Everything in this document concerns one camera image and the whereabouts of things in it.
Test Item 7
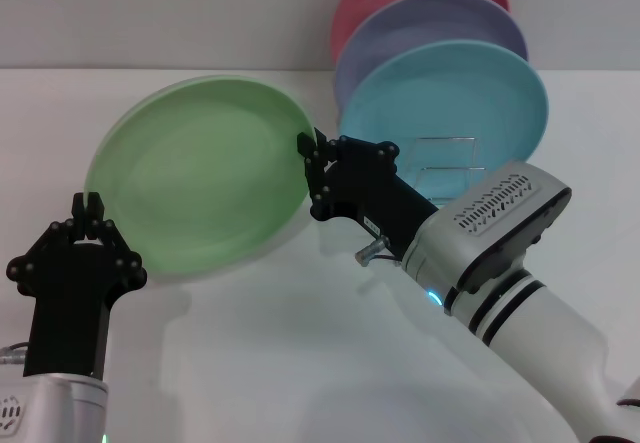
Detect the white vented wrist camera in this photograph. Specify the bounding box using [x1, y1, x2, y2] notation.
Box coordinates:
[0, 390, 29, 437]
[446, 160, 573, 297]

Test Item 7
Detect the white vented left wrist camera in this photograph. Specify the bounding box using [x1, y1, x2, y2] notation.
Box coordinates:
[0, 390, 29, 437]

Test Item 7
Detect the white vented right wrist camera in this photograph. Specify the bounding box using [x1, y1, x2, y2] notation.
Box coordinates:
[446, 160, 573, 297]

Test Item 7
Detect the chrome wire plate rack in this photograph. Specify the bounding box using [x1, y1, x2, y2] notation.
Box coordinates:
[399, 135, 489, 209]

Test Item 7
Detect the green plastic plate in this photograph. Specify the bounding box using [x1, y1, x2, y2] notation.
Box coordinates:
[83, 75, 318, 282]

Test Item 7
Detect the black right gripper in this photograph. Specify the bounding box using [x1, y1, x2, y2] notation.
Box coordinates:
[297, 127, 443, 260]

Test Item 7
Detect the light blue plastic plate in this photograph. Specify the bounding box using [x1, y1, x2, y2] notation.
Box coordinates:
[337, 38, 550, 200]

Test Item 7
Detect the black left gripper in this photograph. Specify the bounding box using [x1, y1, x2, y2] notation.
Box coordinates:
[6, 191, 149, 380]

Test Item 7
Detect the silver plug on right gripper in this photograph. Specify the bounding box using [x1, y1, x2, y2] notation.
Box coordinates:
[353, 235, 392, 267]

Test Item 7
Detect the purple plastic plate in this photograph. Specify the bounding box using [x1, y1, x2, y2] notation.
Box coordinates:
[333, 0, 530, 114]

